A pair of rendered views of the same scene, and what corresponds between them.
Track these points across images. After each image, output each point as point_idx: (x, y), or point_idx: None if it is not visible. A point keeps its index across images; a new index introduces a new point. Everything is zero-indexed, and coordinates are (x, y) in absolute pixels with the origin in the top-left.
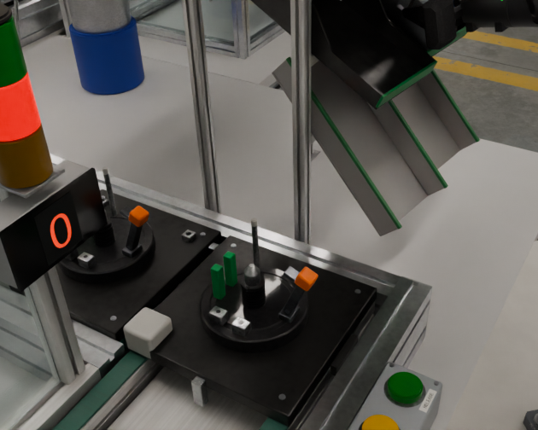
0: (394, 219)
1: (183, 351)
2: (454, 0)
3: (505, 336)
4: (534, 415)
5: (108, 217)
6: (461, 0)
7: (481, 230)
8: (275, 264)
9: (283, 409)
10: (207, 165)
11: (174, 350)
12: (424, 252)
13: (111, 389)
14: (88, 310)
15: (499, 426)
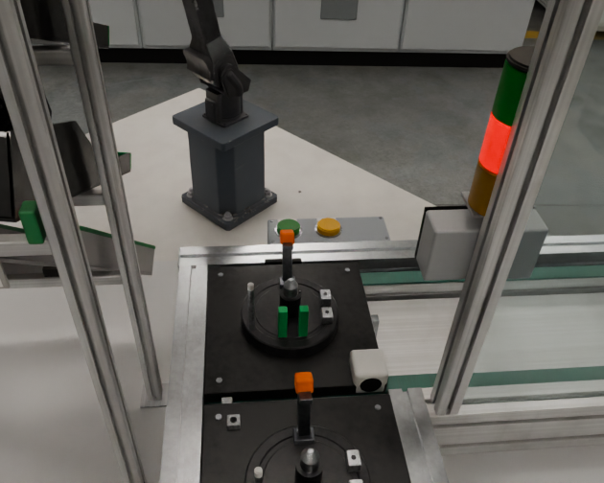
0: (152, 245)
1: (362, 338)
2: None
3: (156, 254)
4: (226, 221)
5: (296, 462)
6: None
7: (19, 299)
8: (223, 335)
9: (355, 265)
10: (132, 430)
11: (366, 343)
12: (72, 324)
13: (422, 377)
14: (387, 435)
15: (239, 239)
